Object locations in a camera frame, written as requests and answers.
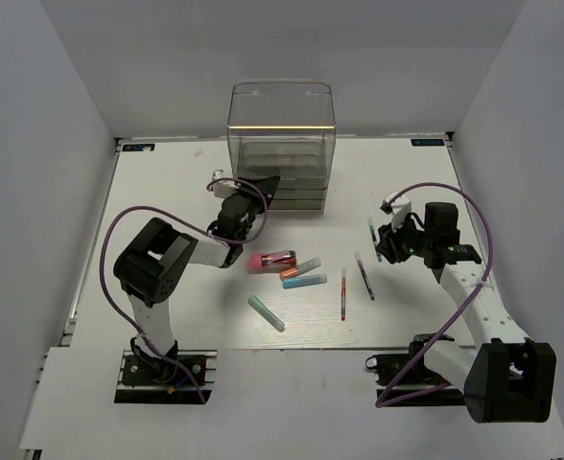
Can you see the blue capped highlighter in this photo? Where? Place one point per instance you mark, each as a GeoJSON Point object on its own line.
{"type": "Point", "coordinates": [304, 281]}

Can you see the green capped highlighter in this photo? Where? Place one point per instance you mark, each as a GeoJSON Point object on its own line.
{"type": "Point", "coordinates": [269, 316]}

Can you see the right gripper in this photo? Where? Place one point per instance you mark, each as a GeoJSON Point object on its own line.
{"type": "Point", "coordinates": [385, 244]}

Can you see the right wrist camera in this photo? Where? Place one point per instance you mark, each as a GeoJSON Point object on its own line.
{"type": "Point", "coordinates": [397, 206]}

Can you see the clear drawer organizer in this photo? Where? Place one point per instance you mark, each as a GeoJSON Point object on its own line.
{"type": "Point", "coordinates": [286, 128]}

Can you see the green pen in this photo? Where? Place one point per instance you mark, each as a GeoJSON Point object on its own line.
{"type": "Point", "coordinates": [373, 237]}

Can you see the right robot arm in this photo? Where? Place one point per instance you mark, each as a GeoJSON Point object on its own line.
{"type": "Point", "coordinates": [508, 377]}

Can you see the orange capped highlighter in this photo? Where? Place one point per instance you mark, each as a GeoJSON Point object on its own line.
{"type": "Point", "coordinates": [300, 269]}

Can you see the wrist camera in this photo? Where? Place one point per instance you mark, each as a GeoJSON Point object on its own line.
{"type": "Point", "coordinates": [219, 187]}
{"type": "Point", "coordinates": [397, 206]}

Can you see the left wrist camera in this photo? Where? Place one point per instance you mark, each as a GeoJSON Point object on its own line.
{"type": "Point", "coordinates": [219, 187]}

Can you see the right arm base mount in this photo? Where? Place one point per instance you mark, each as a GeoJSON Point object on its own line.
{"type": "Point", "coordinates": [386, 367]}

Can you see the blue purple pen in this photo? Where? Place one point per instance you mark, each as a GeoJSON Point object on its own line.
{"type": "Point", "coordinates": [363, 273]}

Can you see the red pen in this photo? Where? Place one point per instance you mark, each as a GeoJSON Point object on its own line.
{"type": "Point", "coordinates": [343, 294]}

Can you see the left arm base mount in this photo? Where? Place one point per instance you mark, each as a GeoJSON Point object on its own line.
{"type": "Point", "coordinates": [139, 383]}

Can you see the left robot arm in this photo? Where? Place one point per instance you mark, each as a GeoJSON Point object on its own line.
{"type": "Point", "coordinates": [150, 267]}

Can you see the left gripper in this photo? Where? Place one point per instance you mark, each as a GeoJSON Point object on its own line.
{"type": "Point", "coordinates": [269, 185]}

